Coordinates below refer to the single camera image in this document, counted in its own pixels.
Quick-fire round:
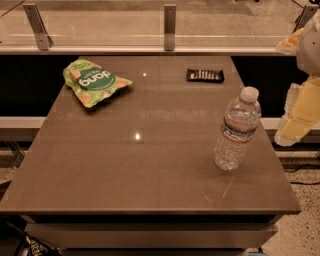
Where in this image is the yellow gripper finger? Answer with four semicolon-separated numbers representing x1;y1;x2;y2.
276;28;304;55
274;77;320;147

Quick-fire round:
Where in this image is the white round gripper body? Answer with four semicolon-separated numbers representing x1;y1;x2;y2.
296;11;320;76

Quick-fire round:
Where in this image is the clear plastic water bottle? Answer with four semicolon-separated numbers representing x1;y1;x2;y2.
214;86;261;172

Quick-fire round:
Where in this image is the green rice chip bag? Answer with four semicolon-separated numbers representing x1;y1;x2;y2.
63;59;132;108

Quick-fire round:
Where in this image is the dark snack bar wrapper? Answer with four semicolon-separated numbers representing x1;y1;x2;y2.
187;69;224;83

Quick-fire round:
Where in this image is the glass railing panel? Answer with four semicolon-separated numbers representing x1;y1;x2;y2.
0;0;309;47

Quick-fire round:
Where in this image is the right metal railing bracket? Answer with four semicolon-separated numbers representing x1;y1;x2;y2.
293;4;319;32

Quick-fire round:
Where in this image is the metal railing bracket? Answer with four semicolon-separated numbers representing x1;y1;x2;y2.
293;4;319;32
23;3;53;51
164;4;176;51

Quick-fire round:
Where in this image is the black floor cable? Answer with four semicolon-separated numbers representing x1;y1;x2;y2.
283;163;320;186

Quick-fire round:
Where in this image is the middle metal railing bracket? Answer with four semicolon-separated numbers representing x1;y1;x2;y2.
164;4;176;51

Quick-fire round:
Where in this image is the left metal railing bracket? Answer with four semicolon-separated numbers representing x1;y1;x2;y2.
23;3;53;51

